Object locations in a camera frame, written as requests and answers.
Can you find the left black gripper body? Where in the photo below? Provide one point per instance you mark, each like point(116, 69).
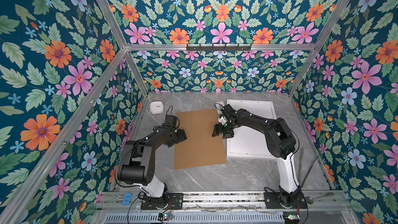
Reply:
point(179, 137)

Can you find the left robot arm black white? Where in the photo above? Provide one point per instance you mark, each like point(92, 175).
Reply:
point(137, 167)

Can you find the white round device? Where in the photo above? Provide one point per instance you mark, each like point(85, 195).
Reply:
point(156, 107)

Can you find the black hook rail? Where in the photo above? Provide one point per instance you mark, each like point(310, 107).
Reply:
point(218, 47)

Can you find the white cable duct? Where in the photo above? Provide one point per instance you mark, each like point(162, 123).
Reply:
point(195, 218)

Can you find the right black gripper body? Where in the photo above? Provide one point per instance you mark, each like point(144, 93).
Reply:
point(226, 129)

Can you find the white picture frame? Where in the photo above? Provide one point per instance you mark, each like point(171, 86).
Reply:
point(270, 105)

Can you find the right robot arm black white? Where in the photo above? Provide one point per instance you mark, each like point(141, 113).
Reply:
point(280, 143)

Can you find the brown cardboard backing board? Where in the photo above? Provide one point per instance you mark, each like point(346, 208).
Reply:
point(200, 148)

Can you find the blue binder clip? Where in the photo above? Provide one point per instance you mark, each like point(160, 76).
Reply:
point(127, 199)

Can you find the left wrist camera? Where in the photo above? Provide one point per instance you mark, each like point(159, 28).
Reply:
point(171, 121)

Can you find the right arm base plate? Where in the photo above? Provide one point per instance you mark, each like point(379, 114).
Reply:
point(272, 201)

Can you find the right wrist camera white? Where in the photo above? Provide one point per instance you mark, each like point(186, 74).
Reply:
point(222, 120)

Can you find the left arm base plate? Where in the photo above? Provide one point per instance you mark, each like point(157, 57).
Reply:
point(167, 201)

